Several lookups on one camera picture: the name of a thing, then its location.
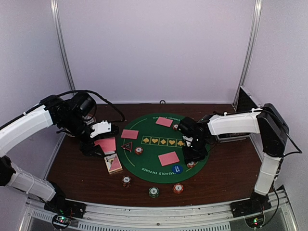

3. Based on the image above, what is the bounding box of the black 100 chip stack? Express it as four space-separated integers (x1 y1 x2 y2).
122 176 132 188

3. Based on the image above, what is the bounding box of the patterned round plate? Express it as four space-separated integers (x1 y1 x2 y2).
64 114 97 138

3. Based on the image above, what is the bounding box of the front aluminium rail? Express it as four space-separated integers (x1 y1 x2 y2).
17 190 299 231

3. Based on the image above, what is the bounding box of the dealt card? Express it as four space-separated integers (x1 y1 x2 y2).
121 129 139 140
156 117 173 128
158 151 180 167

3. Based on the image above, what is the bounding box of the aluminium poker chip case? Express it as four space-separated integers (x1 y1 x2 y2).
216 86 262 143

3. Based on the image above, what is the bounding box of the right aluminium frame post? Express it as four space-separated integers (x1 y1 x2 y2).
232 0 262 109

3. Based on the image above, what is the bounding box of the blue small blind button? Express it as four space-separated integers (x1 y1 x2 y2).
172 165 183 175

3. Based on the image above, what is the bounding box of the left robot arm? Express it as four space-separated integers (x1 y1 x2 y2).
0 90 119 214

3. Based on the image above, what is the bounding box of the orange 5 chip stack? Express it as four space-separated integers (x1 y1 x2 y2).
172 183 184 194

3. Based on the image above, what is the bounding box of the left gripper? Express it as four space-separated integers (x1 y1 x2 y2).
60 113 105 158

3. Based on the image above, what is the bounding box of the red-backed card deck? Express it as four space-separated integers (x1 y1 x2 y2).
94 137 116 155

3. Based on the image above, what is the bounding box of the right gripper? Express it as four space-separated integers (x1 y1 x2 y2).
182 137 209 164

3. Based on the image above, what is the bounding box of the playing card box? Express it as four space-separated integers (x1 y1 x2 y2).
104 154 123 175

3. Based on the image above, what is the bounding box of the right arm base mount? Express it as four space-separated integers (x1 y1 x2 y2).
230 199 272 218

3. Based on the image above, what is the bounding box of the round green poker mat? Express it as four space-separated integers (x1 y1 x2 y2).
117 113 208 184

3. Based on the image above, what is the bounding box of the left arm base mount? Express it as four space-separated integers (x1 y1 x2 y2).
44 200 86 218

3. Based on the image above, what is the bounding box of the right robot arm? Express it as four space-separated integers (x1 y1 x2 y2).
177 103 289 213

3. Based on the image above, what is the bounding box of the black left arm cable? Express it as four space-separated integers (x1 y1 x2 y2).
57 90 126 123

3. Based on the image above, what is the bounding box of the green 20 chip stack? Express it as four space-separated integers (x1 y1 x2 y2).
148 187 159 198

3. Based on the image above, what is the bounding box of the black triangular all-in button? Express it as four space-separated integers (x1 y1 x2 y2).
121 142 133 153

